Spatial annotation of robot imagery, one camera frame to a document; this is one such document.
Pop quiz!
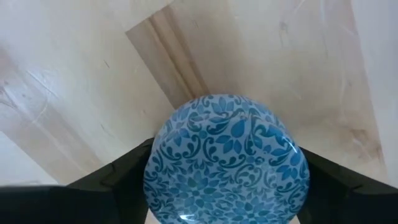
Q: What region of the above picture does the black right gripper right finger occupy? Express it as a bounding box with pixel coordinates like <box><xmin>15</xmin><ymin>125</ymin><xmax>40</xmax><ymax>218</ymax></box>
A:
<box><xmin>297</xmin><ymin>146</ymin><xmax>398</xmax><ymax>224</ymax></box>

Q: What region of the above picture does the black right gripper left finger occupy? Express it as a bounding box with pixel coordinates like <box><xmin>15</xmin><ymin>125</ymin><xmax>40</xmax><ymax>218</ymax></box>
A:
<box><xmin>0</xmin><ymin>136</ymin><xmax>156</xmax><ymax>224</ymax></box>

